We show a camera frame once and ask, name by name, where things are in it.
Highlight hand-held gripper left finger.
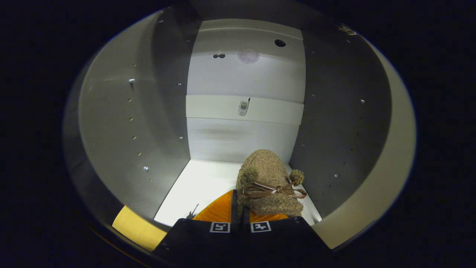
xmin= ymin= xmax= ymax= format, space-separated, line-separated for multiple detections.
xmin=152 ymin=189 xmax=239 ymax=263

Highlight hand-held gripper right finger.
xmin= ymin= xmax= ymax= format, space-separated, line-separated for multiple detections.
xmin=239 ymin=206 xmax=336 ymax=263

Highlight brown fuzzy shoe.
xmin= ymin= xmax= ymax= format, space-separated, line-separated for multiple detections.
xmin=235 ymin=149 xmax=308 ymax=217

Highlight grey shoe cabinet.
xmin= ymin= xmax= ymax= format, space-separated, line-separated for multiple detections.
xmin=62 ymin=0 xmax=395 ymax=242

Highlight white cabinet shelf board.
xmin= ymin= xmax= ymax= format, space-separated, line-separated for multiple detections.
xmin=186 ymin=94 xmax=305 ymax=126

